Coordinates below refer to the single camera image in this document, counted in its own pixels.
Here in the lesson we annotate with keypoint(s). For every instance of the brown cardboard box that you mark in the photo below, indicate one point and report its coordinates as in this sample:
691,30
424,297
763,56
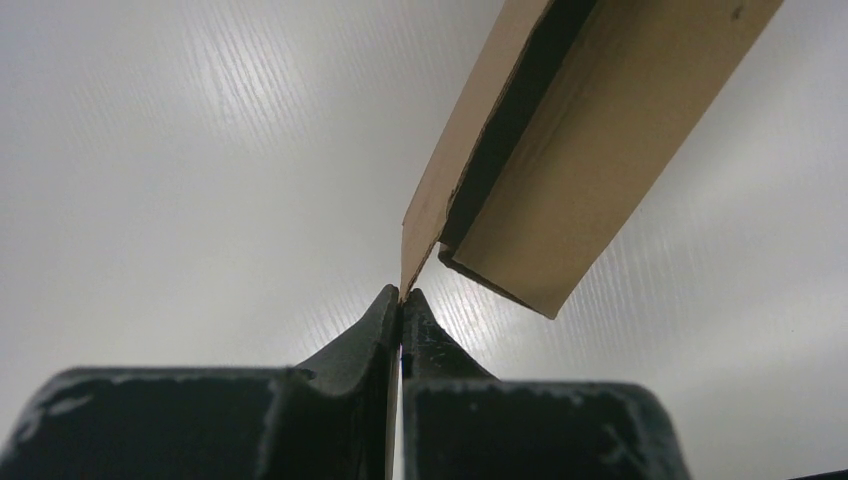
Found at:
571,112

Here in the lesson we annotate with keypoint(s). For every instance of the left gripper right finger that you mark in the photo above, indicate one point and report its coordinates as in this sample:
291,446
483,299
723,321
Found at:
462,422

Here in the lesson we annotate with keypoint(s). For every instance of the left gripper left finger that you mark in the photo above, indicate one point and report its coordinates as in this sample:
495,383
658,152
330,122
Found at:
330,416

